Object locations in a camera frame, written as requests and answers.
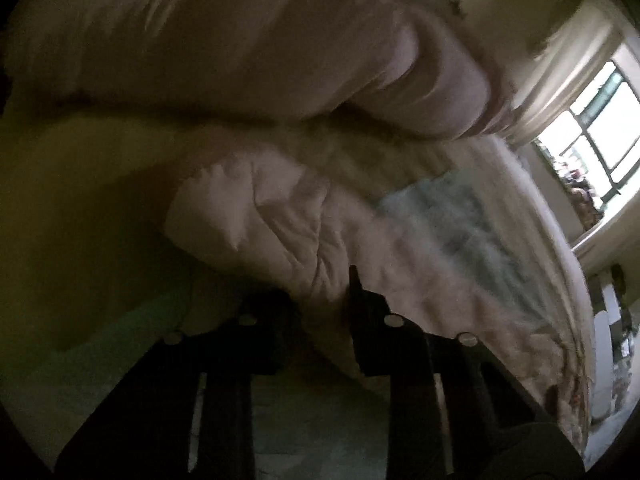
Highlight pink quilted coat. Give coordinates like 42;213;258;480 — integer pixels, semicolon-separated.
163;136;593;448

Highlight floral bed sheet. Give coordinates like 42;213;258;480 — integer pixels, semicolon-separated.
1;114;593;479

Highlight stuffed toys on windowsill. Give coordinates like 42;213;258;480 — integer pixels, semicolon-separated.
554;160;604;231

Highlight pink rolled duvet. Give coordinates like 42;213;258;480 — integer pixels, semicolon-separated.
6;0;512;139

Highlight left cream curtain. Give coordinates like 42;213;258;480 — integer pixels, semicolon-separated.
502;0;623;148

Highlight window with dark frame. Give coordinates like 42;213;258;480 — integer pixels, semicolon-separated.
534;61;639;211

